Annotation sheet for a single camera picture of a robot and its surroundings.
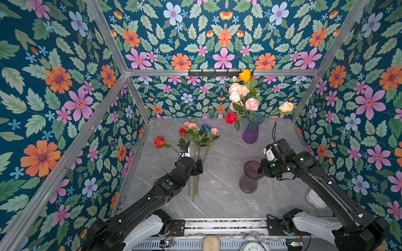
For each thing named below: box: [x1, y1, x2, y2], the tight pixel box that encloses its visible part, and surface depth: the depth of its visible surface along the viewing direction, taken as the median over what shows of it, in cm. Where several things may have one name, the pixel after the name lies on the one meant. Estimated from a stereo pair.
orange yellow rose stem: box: [238, 69, 261, 120], surface depth 84 cm
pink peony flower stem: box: [244, 97, 261, 122], surface depth 85 cm
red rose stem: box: [225, 111, 241, 132], surface depth 73 cm
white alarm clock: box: [240, 231, 270, 251], surface depth 67 cm
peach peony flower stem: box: [228, 82, 250, 97], surface depth 84 cm
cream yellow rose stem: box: [278, 101, 294, 116], surface depth 69 cm
